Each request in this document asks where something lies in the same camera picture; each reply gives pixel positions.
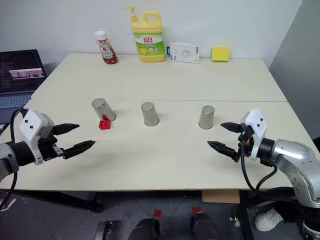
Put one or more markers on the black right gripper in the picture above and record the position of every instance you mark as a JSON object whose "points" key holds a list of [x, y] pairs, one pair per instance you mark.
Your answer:
{"points": [[247, 147]]}

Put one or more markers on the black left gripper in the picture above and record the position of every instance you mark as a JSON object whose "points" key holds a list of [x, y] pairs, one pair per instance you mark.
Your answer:
{"points": [[48, 150]]}

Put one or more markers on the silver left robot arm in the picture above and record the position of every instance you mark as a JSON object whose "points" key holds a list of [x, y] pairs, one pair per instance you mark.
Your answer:
{"points": [[6, 153]]}

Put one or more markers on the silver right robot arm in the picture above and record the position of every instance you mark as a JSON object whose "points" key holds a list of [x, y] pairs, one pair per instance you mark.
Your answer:
{"points": [[295, 155]]}

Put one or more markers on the upturned steel cup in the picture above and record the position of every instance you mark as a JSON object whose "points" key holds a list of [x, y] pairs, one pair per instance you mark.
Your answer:
{"points": [[105, 110], [207, 117], [150, 113]]}

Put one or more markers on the red toy brick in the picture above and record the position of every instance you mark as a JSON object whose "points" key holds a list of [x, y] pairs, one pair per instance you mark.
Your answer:
{"points": [[104, 124]]}

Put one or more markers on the brown cardboard piece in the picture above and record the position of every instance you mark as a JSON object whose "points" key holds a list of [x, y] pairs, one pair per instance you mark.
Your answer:
{"points": [[221, 196]]}

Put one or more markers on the red floor tape square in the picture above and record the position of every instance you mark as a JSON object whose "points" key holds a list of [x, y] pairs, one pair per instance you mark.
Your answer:
{"points": [[196, 209]]}

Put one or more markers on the dark laptop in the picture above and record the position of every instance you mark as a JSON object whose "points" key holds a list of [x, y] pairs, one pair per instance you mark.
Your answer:
{"points": [[20, 72]]}

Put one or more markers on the yellow sponge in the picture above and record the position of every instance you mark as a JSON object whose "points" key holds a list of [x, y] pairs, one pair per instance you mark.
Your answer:
{"points": [[220, 53]]}

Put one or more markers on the dark rounded shape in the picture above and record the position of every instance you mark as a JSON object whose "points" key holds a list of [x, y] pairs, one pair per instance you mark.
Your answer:
{"points": [[147, 228], [203, 226]]}

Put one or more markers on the white sneaker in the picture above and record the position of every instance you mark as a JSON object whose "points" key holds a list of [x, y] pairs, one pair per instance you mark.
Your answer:
{"points": [[268, 220]]}

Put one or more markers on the red ketchup bottle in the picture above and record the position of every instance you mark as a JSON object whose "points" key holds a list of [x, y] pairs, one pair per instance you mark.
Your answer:
{"points": [[107, 51]]}

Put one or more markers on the white product box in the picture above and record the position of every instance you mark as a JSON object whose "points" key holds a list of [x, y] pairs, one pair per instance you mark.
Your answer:
{"points": [[185, 52]]}

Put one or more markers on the yellow dish soap bottle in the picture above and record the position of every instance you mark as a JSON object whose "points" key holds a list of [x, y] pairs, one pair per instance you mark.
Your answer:
{"points": [[150, 37]]}

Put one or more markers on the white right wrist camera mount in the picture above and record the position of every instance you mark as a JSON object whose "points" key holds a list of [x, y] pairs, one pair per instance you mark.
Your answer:
{"points": [[256, 120]]}

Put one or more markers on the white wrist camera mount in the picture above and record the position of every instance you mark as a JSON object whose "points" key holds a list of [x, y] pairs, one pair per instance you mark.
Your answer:
{"points": [[30, 122], [256, 120]]}

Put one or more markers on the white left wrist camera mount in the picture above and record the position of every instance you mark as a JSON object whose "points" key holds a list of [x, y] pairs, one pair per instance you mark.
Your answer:
{"points": [[30, 122]]}

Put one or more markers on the black table frame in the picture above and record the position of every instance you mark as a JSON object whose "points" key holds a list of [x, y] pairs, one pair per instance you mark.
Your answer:
{"points": [[62, 198]]}

